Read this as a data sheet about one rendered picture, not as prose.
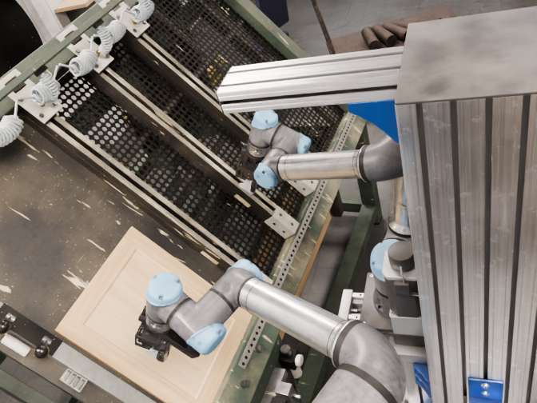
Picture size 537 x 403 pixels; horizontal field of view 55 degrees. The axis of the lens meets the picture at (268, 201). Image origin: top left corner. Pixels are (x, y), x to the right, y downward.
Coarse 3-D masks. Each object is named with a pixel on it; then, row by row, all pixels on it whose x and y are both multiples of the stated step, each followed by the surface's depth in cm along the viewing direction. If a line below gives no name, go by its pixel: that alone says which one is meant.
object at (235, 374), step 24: (360, 120) 278; (336, 144) 259; (312, 192) 236; (336, 192) 245; (312, 216) 229; (288, 240) 218; (312, 240) 224; (288, 288) 206; (264, 336) 191; (240, 360) 181; (264, 360) 187; (240, 384) 178
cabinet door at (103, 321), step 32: (128, 256) 176; (160, 256) 183; (96, 288) 166; (128, 288) 172; (192, 288) 185; (64, 320) 157; (96, 320) 162; (128, 320) 168; (96, 352) 158; (128, 352) 164; (224, 352) 182; (160, 384) 165; (192, 384) 172
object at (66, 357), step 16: (0, 304) 147; (16, 336) 148; (64, 352) 151; (64, 368) 153; (80, 368) 152; (96, 368) 155; (96, 384) 153; (112, 384) 155; (128, 400) 156; (144, 400) 159
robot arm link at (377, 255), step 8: (384, 240) 155; (392, 240) 154; (400, 240) 155; (376, 248) 154; (384, 248) 153; (376, 256) 152; (376, 264) 150; (376, 272) 151; (376, 280) 154; (384, 280) 151; (376, 288) 159; (384, 288) 154
